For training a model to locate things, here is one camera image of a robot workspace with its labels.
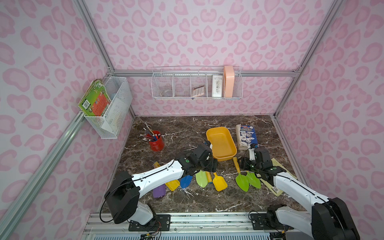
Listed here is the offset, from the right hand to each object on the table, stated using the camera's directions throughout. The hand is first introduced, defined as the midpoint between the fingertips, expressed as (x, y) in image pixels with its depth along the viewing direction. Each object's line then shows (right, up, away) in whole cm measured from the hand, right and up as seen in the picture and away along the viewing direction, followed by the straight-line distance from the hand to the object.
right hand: (241, 159), depth 88 cm
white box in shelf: (-14, +44, +5) cm, 47 cm away
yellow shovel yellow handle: (-13, -13, -2) cm, 19 cm away
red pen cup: (-51, +8, +7) cm, 52 cm away
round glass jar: (-45, +41, +7) cm, 61 cm away
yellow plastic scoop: (-40, -15, -2) cm, 43 cm away
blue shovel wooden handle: (-33, -12, -1) cm, 35 cm away
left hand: (-17, +1, -8) cm, 19 cm away
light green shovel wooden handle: (-23, -11, 0) cm, 26 cm away
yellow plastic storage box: (-7, +5, +18) cm, 20 cm away
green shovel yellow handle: (0, -12, -1) cm, 12 cm away
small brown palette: (-25, +42, +7) cm, 49 cm away
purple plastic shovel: (-47, -17, -4) cm, 50 cm away
